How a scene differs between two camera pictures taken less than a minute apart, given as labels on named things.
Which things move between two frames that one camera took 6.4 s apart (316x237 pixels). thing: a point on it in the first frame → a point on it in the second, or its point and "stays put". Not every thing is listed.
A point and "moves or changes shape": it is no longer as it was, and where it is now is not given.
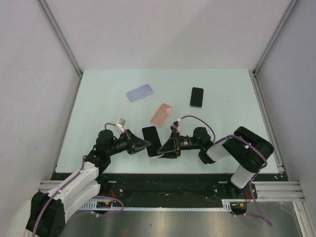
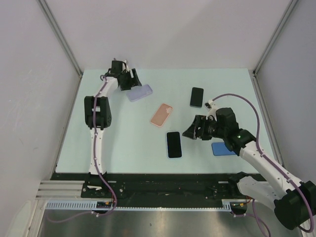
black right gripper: x=173 y=145 → x=192 y=132
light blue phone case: x=159 y=139 moves or changes shape
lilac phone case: x=139 y=93 stays put
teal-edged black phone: x=197 y=97 stays put
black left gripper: x=134 y=143 → x=134 y=82
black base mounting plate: x=179 y=186 stays put
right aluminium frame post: x=275 y=36 stays put
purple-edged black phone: x=150 y=134 moves or changes shape
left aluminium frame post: x=59 y=36 stays put
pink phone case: x=161 y=115 stays put
